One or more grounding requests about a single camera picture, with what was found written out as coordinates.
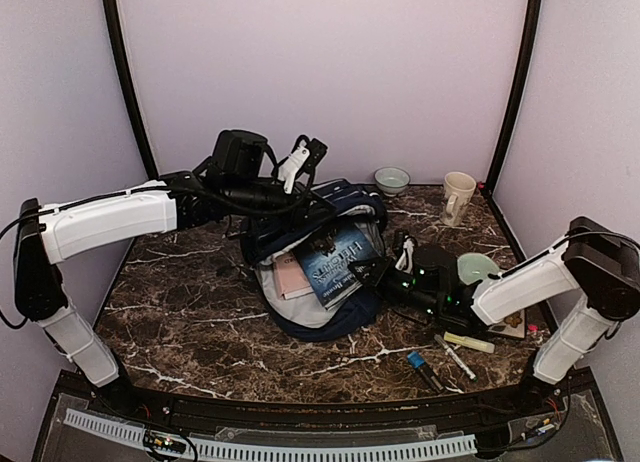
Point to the celadon bowl at back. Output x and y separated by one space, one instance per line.
391 181

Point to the yellow highlighter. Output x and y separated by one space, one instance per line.
469 343

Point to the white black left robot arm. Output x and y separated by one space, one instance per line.
47 235

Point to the celadon bowl on plate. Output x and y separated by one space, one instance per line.
473 267

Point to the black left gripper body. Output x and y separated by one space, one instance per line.
310 197

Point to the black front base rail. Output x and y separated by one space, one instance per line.
195 409

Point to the black marker blue cap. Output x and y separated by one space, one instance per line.
425 372

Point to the black left frame post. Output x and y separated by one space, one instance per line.
128 91

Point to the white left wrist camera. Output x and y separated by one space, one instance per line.
304 158

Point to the white marker pen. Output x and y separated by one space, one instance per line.
455 357

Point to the black right frame post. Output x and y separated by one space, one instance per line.
526 47

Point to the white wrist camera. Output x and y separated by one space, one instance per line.
403 248
304 158

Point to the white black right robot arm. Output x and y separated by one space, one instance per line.
603 266

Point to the dark blue novel book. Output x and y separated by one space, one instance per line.
325 255

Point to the cream ceramic mug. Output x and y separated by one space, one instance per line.
459 189

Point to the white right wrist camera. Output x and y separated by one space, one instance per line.
403 248

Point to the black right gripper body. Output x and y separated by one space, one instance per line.
397 290

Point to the pink paperback book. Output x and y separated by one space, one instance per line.
291 280

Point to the square floral plate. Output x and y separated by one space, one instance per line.
513 326

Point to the grey slotted cable duct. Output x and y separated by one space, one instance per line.
235 444

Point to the navy blue student backpack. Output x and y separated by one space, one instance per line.
263 240

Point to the black frame post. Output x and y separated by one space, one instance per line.
526 47
128 91

